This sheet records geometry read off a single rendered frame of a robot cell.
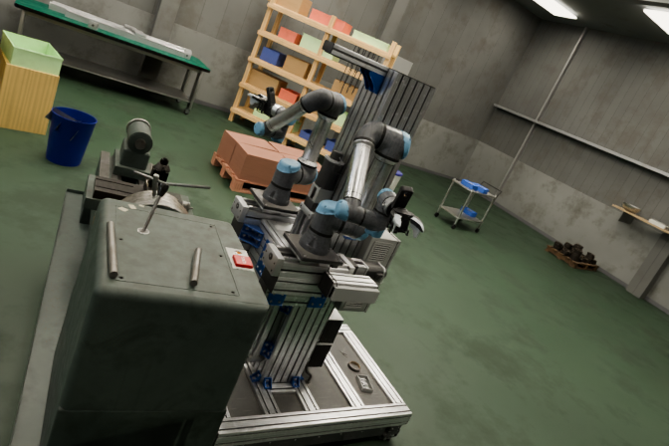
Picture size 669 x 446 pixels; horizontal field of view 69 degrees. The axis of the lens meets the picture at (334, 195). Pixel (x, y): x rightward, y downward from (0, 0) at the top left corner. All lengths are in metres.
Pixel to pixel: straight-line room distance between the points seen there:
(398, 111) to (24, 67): 4.29
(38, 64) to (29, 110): 0.48
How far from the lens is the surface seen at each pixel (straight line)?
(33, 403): 2.07
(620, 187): 12.05
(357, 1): 10.98
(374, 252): 2.57
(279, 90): 9.44
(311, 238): 2.17
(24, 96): 5.87
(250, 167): 5.97
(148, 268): 1.48
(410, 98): 2.34
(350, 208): 1.87
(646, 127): 12.18
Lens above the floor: 2.01
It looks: 16 degrees down
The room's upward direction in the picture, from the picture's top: 24 degrees clockwise
